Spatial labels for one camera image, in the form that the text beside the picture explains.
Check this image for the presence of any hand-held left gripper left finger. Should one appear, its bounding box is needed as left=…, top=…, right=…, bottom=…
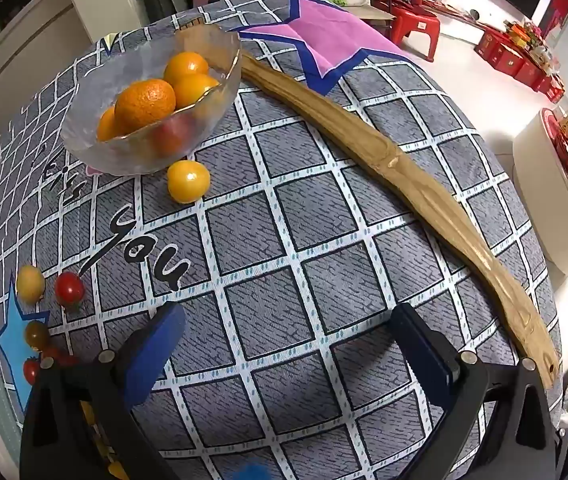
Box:
left=19, top=302, right=187, bottom=480

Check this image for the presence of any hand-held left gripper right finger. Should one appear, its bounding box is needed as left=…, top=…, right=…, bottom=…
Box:
left=389, top=302, right=557, bottom=480

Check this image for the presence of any red cherry tomato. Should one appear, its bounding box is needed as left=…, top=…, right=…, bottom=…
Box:
left=22, top=357, right=41, bottom=386
left=54, top=272, right=85, bottom=307
left=41, top=346, right=79, bottom=367

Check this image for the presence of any brown cherry tomato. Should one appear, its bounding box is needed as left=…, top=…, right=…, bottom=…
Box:
left=24, top=321, right=51, bottom=351

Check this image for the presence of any grey checked star tablecloth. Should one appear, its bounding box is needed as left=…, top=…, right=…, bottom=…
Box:
left=0, top=0, right=565, bottom=480

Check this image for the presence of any long wooden stick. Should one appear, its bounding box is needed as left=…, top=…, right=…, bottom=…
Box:
left=179, top=25, right=561, bottom=391

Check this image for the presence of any white cabinet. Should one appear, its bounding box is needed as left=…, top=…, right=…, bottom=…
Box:
left=512, top=107, right=568, bottom=288

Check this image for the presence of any clear glass bowl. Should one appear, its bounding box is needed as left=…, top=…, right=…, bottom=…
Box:
left=60, top=25, right=242, bottom=177

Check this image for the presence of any red gift box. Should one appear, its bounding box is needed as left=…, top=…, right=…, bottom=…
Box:
left=534, top=72, right=565, bottom=103
left=474, top=25, right=535, bottom=78

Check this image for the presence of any red plastic stool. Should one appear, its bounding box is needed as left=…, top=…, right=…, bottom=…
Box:
left=389, top=7, right=441, bottom=62

